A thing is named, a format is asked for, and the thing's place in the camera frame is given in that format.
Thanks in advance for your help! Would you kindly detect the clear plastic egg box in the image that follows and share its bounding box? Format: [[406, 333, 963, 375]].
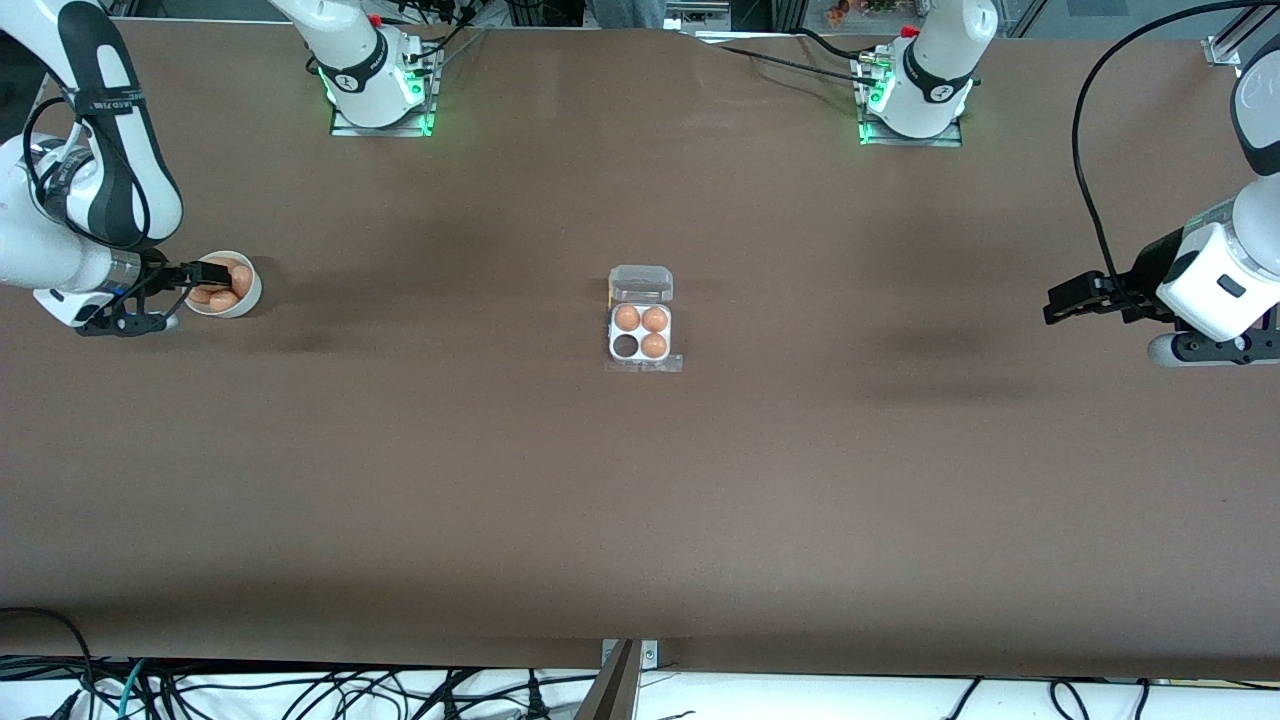
[[605, 264, 676, 366]]

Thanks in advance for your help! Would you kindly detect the white round bowl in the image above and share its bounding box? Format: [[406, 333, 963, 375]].
[[182, 250, 263, 319]]

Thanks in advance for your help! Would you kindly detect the white background equipment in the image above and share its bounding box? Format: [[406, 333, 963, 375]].
[[660, 0, 731, 31]]

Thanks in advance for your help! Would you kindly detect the person in grey clothing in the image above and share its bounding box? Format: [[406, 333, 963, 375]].
[[590, 0, 666, 29]]

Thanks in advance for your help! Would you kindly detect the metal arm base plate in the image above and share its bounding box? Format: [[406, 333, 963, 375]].
[[858, 55, 966, 149], [330, 45, 438, 138]]

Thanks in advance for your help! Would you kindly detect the aluminium frame rail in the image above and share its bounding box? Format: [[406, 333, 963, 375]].
[[1203, 8, 1251, 69]]

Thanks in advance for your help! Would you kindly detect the teal cable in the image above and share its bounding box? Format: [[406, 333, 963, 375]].
[[118, 658, 149, 720]]

